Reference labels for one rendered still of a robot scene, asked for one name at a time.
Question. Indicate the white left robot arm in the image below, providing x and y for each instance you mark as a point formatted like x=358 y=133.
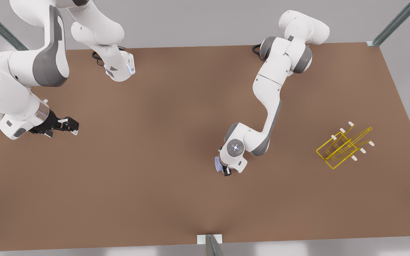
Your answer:
x=275 y=81

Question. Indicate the silver frame post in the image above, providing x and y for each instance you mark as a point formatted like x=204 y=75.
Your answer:
x=2 y=27
x=393 y=24
x=211 y=245

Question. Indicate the pale blue cup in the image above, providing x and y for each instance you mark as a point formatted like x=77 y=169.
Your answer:
x=218 y=164

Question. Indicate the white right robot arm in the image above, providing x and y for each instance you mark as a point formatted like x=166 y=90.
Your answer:
x=20 y=71

